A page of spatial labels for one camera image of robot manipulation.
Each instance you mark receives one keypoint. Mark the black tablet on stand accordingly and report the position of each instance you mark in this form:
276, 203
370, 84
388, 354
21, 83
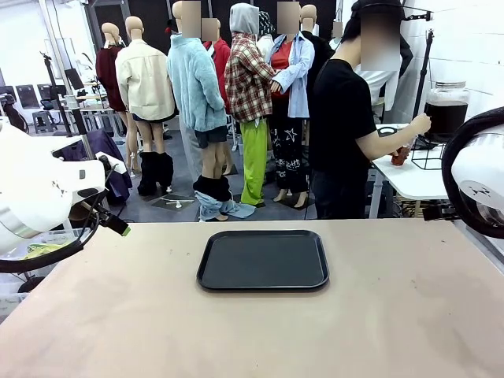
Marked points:
74, 78

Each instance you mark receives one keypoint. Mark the mannequin in cream jacket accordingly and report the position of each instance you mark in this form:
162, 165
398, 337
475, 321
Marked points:
143, 78

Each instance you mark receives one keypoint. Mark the person's right forearm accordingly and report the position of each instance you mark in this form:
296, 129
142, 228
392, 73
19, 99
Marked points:
390, 142

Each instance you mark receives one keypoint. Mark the grey stool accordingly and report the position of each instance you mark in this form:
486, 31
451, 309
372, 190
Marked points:
41, 114

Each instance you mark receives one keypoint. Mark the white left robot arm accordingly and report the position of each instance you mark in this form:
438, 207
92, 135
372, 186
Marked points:
31, 189

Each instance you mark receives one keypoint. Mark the person in black clothes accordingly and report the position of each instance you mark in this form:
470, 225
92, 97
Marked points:
338, 118

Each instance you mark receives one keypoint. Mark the person's right hand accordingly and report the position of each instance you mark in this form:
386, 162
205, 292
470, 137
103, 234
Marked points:
420, 124

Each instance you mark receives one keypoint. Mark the person's left hand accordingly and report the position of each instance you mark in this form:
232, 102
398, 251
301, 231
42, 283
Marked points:
393, 154

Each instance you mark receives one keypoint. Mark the mannequin in black jacket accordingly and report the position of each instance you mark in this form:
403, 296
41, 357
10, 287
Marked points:
321, 47

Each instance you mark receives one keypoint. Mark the mannequin in plaid shirt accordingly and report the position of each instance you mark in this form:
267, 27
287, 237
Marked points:
248, 78

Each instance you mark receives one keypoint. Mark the black right arm sleeve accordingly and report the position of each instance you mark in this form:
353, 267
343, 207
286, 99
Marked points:
456, 134

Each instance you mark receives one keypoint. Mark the black light stand pole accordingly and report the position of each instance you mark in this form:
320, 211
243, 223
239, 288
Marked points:
422, 78

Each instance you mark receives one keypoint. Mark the mannequin in red jacket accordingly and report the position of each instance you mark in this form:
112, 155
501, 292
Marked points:
220, 55

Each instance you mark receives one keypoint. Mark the black baseball cap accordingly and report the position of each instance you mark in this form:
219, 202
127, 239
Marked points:
378, 6

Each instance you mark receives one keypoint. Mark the mannequin in white shirt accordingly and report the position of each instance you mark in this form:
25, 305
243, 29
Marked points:
384, 86

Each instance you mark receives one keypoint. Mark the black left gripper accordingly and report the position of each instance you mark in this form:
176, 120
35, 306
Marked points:
92, 210

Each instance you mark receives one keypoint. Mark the yellow green bag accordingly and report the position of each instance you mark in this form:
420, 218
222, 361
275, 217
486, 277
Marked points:
43, 250

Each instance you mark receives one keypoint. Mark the mannequin with patterned hood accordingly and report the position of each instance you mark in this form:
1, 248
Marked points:
265, 23

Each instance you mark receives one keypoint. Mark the black table clamp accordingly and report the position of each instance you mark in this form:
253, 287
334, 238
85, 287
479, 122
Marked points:
437, 213

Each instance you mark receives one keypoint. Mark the glass dark drink dispenser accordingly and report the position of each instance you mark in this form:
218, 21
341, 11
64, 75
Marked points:
445, 118

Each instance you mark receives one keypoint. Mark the white side table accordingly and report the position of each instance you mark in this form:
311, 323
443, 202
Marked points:
417, 181

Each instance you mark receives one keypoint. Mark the black wall panel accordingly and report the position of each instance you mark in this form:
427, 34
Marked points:
27, 96

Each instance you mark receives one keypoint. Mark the mannequin in blue fleece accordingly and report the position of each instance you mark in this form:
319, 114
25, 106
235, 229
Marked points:
193, 78

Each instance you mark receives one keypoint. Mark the mannequin in light blue shirt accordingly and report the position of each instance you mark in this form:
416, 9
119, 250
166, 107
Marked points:
295, 78

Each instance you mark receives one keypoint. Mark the mannequin in maroon top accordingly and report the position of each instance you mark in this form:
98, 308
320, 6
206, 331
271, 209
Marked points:
108, 71

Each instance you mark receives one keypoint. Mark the clear plastic storage bin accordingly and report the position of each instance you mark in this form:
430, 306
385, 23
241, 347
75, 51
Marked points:
12, 283

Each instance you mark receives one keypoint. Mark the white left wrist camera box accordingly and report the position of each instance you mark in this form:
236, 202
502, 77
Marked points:
118, 165

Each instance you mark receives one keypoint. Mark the purple jacket on chair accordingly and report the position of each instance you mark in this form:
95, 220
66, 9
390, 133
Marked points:
98, 141

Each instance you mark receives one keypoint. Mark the mannequin floor base plate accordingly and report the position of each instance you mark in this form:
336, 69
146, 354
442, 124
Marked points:
173, 202

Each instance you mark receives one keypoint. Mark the black serving tray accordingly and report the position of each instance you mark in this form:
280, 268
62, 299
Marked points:
264, 260

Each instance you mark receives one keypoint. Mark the mannequin in dark coat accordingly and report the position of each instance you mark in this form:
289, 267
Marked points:
405, 55

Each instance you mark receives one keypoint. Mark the black post with grey clamp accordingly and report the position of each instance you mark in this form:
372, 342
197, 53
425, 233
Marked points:
78, 122

